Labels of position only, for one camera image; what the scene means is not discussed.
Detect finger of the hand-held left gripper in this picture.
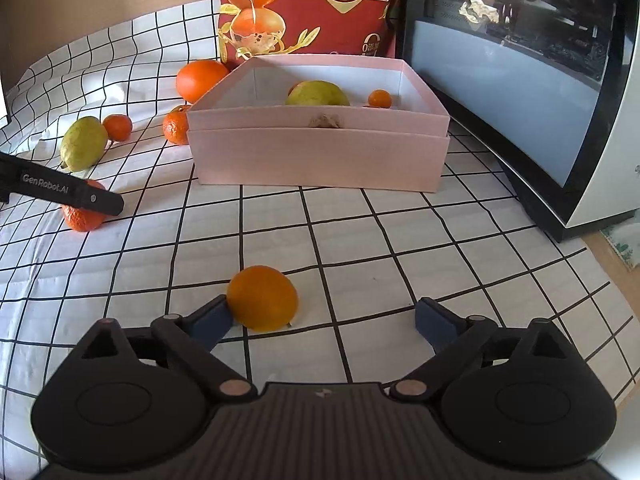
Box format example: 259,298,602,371
67,183,125,216

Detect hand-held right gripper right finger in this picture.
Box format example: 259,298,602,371
387,296,588,403

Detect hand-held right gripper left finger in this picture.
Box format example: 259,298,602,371
65,294,258,403

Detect green guava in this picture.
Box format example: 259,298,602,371
286,80,351,107
60,116,109,172

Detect large orange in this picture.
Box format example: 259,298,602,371
176,60,232,103

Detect pink gift box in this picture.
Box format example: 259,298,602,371
186,56,451,194

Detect dark framed panel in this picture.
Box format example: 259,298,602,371
0,72,13,128

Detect white black-checked cloth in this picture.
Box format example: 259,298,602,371
0,0,631,480

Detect green patterned mat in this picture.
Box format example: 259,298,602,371
600,215,640,263

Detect black glass-door oven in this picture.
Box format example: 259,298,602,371
395,0,640,243

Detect red snack bag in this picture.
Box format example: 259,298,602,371
210,0,408,68

